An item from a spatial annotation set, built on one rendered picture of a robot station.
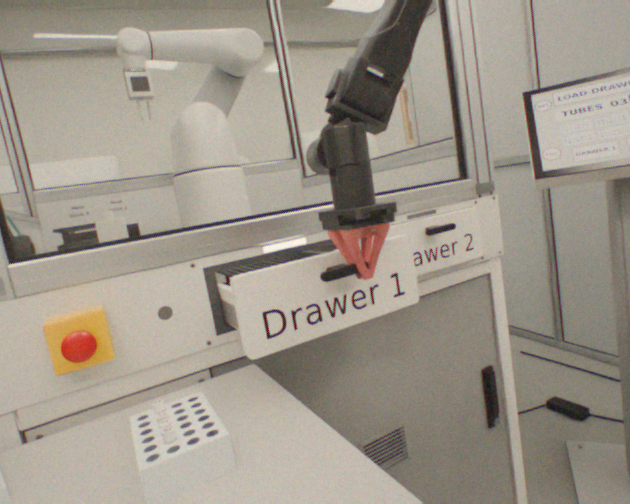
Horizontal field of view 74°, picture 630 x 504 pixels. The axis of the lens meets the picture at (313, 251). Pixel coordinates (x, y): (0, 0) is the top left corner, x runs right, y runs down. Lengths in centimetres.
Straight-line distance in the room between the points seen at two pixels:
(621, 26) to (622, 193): 106
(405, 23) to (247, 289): 38
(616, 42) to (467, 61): 125
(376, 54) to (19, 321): 57
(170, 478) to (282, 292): 25
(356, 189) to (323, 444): 30
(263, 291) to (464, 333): 60
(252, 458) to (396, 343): 50
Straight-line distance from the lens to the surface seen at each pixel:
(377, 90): 57
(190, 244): 68
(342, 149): 54
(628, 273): 134
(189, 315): 69
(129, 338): 68
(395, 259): 65
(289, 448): 48
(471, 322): 104
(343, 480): 42
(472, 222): 97
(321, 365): 81
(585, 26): 233
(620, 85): 136
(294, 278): 56
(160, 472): 45
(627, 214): 131
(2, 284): 67
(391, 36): 57
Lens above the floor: 101
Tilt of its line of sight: 7 degrees down
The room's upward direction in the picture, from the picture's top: 10 degrees counter-clockwise
